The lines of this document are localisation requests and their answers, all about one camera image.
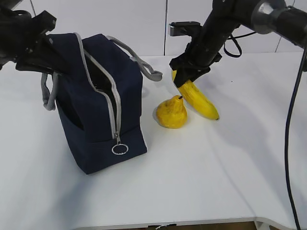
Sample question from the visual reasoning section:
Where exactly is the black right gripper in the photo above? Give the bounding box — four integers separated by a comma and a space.
170, 23, 236, 87

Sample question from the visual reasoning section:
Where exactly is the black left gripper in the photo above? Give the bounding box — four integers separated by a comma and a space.
0, 4, 83, 75

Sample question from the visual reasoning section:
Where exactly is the yellow banana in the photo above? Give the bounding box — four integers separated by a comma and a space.
177, 80, 220, 120

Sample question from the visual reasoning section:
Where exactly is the yellow pear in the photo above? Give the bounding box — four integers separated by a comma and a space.
155, 95, 188, 129

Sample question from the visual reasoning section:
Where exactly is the navy blue lunch bag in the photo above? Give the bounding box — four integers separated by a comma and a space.
41, 33, 162, 174

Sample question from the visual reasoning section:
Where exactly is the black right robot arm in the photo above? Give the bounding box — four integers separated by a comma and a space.
170, 0, 307, 87

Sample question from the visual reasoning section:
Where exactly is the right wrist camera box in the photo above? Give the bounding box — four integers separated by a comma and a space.
169, 21, 202, 37

